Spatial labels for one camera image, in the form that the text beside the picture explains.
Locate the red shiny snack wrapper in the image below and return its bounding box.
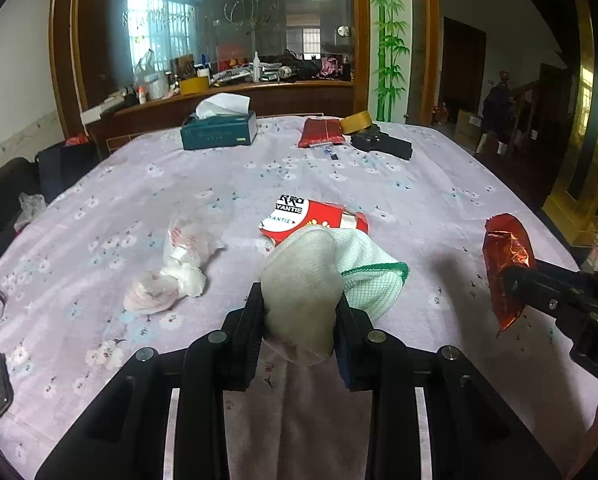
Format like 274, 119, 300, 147
482, 214, 536, 332

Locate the white green mesh cloth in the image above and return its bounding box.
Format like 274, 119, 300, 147
260, 226, 410, 366

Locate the red white cigarette pack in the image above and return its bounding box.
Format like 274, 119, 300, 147
259, 194, 369, 245

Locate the lilac floral tablecloth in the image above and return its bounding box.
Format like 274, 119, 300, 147
0, 117, 598, 479

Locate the black device on table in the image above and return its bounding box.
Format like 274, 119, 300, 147
350, 124, 413, 160

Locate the teal tissue box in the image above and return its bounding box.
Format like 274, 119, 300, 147
180, 92, 258, 151

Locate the red foil packet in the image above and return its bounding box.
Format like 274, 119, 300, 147
298, 118, 346, 148

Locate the yellow tape roll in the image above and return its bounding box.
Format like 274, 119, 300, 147
339, 110, 372, 136

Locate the wooden sideboard counter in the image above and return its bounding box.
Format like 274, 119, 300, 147
85, 79, 356, 158

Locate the black sofa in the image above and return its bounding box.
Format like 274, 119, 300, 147
0, 143, 100, 257

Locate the bamboo painted glass panel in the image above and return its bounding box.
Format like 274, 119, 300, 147
370, 0, 410, 122

